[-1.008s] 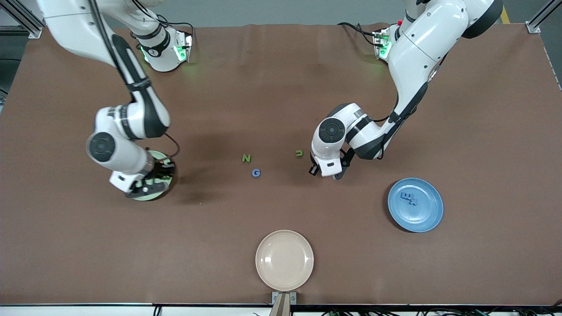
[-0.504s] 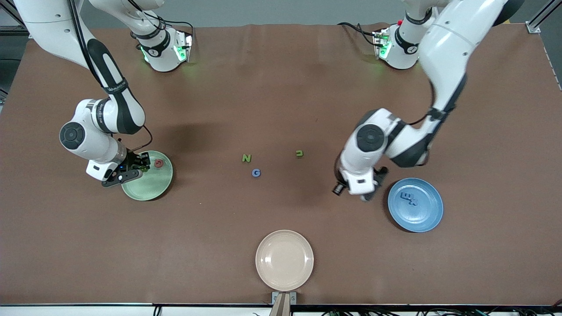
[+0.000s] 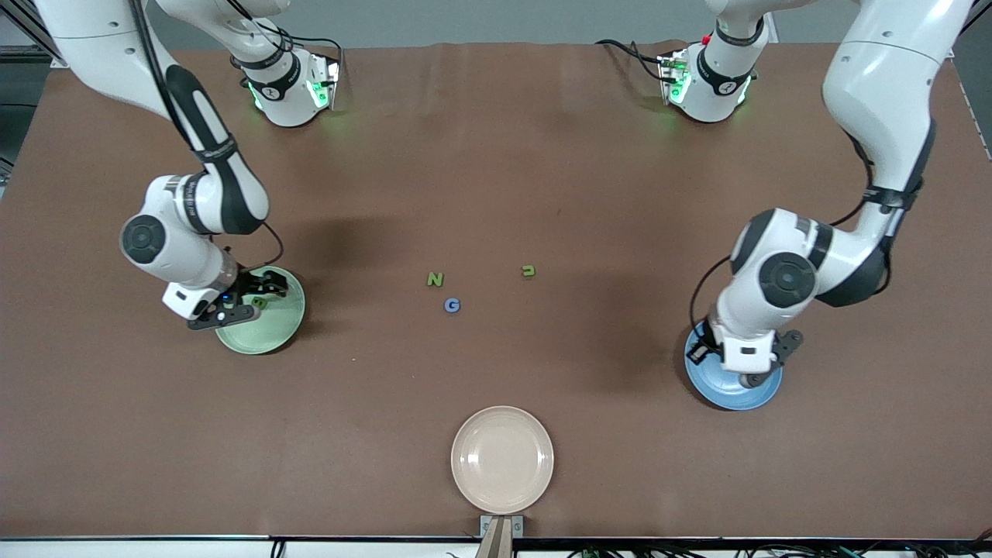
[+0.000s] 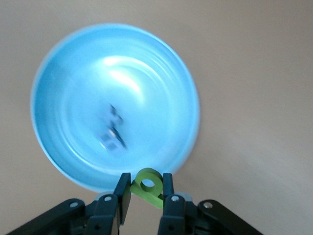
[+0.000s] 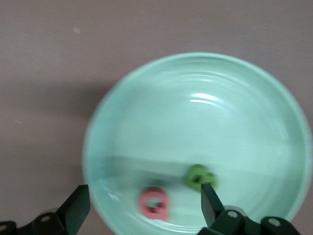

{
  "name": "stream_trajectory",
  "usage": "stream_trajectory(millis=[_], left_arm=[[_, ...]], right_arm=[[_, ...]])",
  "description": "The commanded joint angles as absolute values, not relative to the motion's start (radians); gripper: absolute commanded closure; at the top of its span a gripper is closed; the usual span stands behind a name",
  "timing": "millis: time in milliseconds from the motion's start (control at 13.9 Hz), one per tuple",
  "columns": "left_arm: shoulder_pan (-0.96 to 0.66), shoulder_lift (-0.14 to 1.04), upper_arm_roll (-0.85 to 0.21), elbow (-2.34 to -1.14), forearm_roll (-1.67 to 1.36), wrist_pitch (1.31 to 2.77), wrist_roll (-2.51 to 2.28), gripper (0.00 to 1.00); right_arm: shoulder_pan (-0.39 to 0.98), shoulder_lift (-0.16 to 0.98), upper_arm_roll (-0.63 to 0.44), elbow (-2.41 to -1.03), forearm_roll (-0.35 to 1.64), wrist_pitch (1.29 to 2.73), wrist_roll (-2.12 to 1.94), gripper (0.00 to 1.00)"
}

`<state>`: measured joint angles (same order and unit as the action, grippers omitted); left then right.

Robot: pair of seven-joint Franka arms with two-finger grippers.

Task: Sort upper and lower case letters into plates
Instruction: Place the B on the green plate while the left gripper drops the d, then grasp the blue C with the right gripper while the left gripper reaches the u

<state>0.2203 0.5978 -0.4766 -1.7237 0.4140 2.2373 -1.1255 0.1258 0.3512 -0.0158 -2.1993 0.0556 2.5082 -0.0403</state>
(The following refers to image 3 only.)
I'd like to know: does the brown table cover mat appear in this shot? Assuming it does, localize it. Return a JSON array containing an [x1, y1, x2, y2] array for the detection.
[[0, 40, 992, 541]]

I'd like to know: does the metal camera stand bracket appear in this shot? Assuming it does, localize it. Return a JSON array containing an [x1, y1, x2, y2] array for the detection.
[[477, 515, 525, 558]]

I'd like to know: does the black left base cable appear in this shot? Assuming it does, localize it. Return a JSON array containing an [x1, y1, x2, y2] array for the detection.
[[595, 37, 667, 82]]

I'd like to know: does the beige plate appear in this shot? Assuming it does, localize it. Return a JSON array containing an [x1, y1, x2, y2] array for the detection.
[[450, 405, 555, 515]]

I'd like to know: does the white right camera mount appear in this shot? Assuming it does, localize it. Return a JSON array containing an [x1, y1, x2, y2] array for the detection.
[[161, 281, 224, 320]]

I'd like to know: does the aluminium frame post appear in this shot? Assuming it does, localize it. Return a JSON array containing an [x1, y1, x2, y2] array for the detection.
[[949, 0, 992, 60], [0, 0, 72, 69]]

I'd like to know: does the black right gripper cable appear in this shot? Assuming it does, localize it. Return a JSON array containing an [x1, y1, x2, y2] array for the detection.
[[128, 0, 286, 272]]

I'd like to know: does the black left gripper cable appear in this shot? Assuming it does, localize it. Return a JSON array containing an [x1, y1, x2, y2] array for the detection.
[[688, 136, 877, 330]]

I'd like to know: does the black right base cable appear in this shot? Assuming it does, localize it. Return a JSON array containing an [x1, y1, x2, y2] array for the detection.
[[291, 35, 346, 88]]

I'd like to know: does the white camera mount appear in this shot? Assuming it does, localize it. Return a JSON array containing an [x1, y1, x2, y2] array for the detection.
[[161, 281, 224, 320], [717, 333, 780, 378]]

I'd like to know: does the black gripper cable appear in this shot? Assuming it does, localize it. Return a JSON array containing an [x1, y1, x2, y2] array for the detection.
[[688, 136, 877, 330], [128, 0, 286, 272]]

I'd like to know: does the green plate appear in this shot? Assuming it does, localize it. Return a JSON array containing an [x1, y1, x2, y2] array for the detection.
[[213, 266, 306, 356]]

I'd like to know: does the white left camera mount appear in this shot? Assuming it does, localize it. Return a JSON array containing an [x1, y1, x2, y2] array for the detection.
[[717, 333, 780, 378]]

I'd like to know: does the white table edge rail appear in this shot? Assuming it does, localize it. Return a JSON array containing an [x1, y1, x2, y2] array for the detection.
[[0, 535, 992, 558]]

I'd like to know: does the blue plate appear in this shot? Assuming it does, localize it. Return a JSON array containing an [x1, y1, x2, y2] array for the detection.
[[684, 313, 784, 412]]

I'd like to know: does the black base cable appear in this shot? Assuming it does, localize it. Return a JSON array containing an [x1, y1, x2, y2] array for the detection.
[[291, 35, 346, 88], [595, 37, 667, 82]]

